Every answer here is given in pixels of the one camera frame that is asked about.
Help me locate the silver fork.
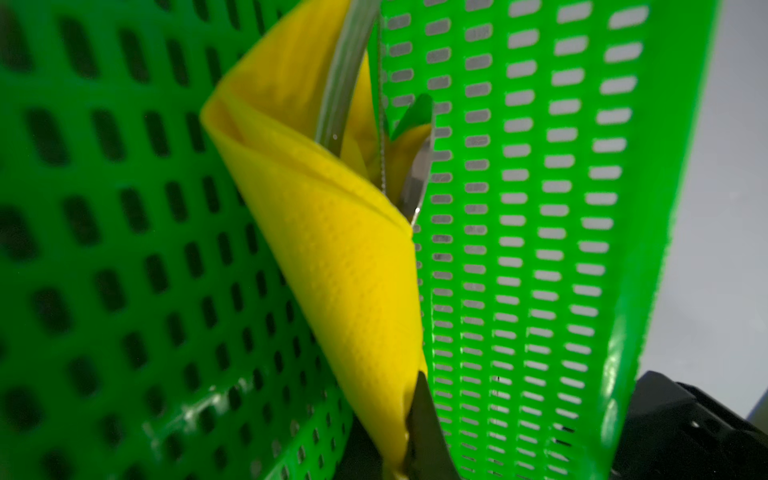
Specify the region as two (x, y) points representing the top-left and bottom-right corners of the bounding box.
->
(314, 0), (381, 156)

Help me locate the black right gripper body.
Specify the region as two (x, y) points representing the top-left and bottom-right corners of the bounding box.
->
(610, 371), (767, 480)

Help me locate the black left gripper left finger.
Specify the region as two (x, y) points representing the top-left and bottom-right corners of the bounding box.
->
(333, 417), (384, 480)

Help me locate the yellow paper napkin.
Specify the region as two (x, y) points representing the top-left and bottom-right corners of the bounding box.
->
(201, 1), (426, 479)

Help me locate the green plastic perforated basket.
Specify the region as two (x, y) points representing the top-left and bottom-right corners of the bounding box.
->
(1, 1), (719, 479)

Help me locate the silver knife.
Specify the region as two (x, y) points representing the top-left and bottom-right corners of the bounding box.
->
(394, 94), (434, 225)

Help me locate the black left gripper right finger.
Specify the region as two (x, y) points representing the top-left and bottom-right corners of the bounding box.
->
(404, 371), (461, 480)

